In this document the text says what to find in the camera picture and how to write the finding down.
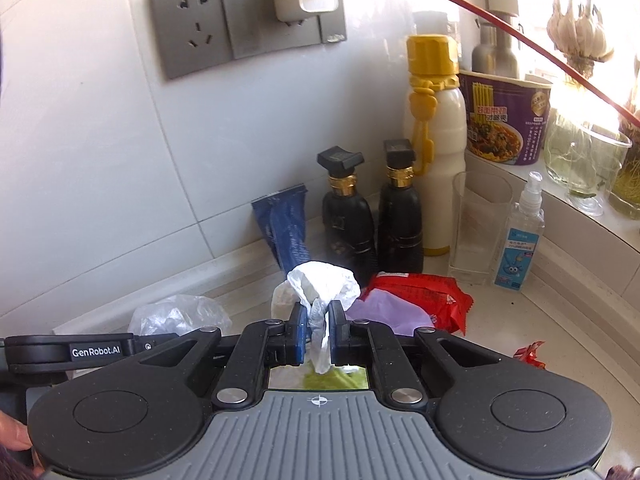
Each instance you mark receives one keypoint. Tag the dark blue packet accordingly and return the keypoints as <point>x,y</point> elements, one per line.
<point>285,230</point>

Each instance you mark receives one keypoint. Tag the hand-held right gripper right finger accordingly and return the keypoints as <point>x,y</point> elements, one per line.
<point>336,332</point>

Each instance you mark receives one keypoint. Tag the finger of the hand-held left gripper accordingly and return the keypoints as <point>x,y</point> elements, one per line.
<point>95,351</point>

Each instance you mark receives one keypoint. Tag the white bottle with yellow cap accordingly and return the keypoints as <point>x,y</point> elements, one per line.
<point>440,160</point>

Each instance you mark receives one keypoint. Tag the clear spray bottle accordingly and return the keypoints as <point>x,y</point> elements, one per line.
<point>517,250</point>

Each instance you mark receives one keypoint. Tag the clear plastic bag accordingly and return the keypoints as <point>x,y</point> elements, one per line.
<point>175,315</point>

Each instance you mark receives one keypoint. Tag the purple wrapper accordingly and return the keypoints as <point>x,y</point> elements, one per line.
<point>390,310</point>

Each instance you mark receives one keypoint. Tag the grey wall socket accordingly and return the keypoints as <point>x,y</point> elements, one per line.
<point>195,25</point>

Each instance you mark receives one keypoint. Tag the long napa cabbage leaf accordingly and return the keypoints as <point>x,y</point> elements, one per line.
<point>325,382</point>

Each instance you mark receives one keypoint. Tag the white tissue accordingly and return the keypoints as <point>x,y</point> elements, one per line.
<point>320,280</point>

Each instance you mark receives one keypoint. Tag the purple instant noodle cup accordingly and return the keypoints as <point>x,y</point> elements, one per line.
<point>505,125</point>

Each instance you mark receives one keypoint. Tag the clear glass cup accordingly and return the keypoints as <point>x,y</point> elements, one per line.
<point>480,230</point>

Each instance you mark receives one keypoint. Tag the small red wrapper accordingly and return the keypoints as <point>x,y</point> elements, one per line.
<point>530,355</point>

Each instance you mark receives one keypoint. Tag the steel thermos bottle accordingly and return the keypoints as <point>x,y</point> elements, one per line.
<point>495,55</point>

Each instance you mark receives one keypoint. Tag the garlic bunch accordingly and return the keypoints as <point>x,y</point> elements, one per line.
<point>580,30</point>

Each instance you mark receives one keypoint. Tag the black bottle with gold neck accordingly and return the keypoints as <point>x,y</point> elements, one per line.
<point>400,220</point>
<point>347,220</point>

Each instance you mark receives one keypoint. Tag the large red wrapper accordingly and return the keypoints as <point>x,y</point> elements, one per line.
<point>430,295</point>

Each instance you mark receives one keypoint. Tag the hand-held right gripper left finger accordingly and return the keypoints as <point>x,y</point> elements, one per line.
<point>300,332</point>

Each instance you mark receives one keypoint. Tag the person's left hand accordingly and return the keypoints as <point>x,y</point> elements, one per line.
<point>12,432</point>

